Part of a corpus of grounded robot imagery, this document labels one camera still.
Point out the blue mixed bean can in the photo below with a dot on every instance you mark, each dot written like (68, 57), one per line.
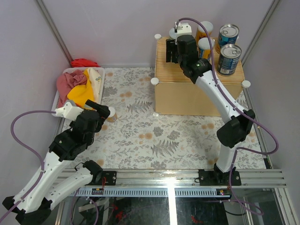
(204, 51)

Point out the yellow can white lid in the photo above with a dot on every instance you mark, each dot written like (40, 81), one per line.
(113, 115)

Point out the yellow cloth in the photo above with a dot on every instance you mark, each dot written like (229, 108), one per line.
(81, 93)

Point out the orange can clear lid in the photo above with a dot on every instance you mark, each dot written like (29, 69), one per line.
(173, 34)

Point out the dark blue soup can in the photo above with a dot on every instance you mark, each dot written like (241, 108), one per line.
(228, 59)

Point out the red cloth behind basket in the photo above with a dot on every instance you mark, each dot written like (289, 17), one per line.
(82, 62)

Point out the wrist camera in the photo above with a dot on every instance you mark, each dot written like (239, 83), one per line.
(182, 29)
(69, 111)

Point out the wooden box counter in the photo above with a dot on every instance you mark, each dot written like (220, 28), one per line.
(176, 94)

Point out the white plastic basket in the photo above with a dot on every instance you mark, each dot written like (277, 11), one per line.
(69, 70)

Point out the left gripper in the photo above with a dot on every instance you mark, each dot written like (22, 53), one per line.
(104, 109)

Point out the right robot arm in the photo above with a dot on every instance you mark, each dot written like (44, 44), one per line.
(237, 120)

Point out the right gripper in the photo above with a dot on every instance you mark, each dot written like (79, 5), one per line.
(171, 46)

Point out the aluminium rail frame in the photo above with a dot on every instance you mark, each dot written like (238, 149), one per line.
(158, 183)

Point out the pink cloth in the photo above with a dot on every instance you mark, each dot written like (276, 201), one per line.
(66, 82)

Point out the light blue Progresso soup can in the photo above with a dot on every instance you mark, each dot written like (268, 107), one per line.
(228, 34)

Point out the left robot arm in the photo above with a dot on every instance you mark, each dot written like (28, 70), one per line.
(35, 202)

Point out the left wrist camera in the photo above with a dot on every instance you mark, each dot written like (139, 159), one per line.
(69, 111)

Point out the cream patterned cloth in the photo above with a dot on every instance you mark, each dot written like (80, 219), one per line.
(96, 77)

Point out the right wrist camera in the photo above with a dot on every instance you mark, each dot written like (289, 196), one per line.
(182, 29)

